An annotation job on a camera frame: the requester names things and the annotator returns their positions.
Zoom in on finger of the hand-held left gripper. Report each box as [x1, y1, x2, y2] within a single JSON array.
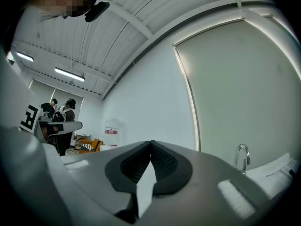
[[47, 121, 83, 134]]

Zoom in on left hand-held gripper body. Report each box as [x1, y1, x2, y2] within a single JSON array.
[[18, 104, 51, 138]]

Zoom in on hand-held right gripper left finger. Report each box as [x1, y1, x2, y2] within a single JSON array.
[[42, 140, 151, 226]]

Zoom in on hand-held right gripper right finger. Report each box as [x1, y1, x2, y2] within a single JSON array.
[[138, 140, 271, 226]]

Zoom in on white vanity sink cabinet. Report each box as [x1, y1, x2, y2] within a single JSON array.
[[244, 152, 301, 200]]

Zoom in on orange sofa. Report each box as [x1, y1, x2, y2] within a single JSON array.
[[79, 137, 104, 154]]

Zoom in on person's grey t-shirt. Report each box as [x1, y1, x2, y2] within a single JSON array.
[[0, 5, 61, 131]]

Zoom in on chrome faucet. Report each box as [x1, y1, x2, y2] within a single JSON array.
[[233, 144, 252, 175]]

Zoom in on ceiling tube light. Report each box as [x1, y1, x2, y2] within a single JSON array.
[[16, 51, 35, 63], [54, 67, 86, 82]]

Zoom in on grey roller blind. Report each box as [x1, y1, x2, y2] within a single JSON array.
[[173, 17, 301, 153]]

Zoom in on black head-mounted camera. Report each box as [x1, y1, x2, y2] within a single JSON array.
[[85, 1, 111, 23]]

